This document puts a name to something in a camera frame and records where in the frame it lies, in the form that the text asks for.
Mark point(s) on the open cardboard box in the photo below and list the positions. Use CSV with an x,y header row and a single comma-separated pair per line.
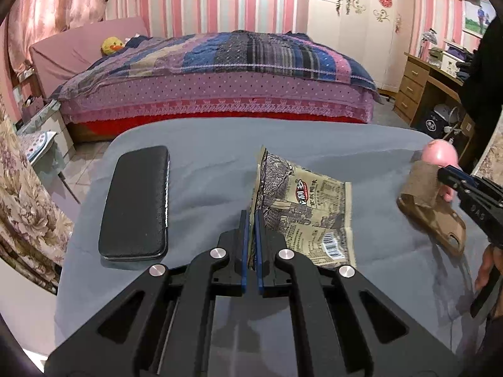
x,y
463,133

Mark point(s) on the desk lamp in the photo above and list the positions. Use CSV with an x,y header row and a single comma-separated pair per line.
x,y
428,39

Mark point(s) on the printed snack packet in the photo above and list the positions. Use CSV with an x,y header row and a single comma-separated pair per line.
x,y
306,204

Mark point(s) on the patchwork quilt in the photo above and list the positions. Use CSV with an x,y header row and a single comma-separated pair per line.
x,y
251,53

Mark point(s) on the person's right hand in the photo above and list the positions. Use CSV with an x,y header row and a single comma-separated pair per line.
x,y
485,269

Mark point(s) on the small framed landscape picture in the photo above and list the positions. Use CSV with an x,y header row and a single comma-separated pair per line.
x,y
476,17

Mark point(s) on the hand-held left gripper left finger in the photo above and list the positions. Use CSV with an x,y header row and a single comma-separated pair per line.
x,y
244,243

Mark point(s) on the pink pig-shaped mug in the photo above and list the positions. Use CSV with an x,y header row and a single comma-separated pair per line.
x,y
440,153

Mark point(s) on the yellow duck plush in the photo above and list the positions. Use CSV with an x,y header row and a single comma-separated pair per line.
x,y
112,46

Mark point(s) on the black box with white emblem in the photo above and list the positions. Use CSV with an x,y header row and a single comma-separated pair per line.
x,y
430,121

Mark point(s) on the pink striped curtain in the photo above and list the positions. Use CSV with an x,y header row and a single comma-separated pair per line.
x,y
51,11

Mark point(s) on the wooden desk with drawers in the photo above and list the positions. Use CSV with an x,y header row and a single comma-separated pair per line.
x,y
412,86

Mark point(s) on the white wardrobe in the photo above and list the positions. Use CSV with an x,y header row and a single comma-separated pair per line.
x,y
353,43

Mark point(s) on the white box on desk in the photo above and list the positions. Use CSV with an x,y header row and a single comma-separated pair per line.
x,y
448,63

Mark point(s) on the black phone case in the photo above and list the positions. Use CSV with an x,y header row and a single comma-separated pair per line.
x,y
133,204

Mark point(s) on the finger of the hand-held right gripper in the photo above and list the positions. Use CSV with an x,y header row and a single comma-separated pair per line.
x,y
452,173

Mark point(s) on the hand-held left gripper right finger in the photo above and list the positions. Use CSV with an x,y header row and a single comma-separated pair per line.
x,y
259,243

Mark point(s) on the black hanging garment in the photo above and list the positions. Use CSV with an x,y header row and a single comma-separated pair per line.
x,y
485,86

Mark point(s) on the grey-blue table cloth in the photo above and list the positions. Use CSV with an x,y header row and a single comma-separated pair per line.
x,y
204,157

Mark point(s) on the bed with pink headboard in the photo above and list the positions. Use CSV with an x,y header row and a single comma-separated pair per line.
x,y
220,102

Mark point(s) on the floral cloth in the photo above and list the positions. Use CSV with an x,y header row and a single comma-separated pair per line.
x,y
27,212
489,161

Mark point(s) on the bedside table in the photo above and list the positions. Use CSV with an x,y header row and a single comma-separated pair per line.
x,y
43,141

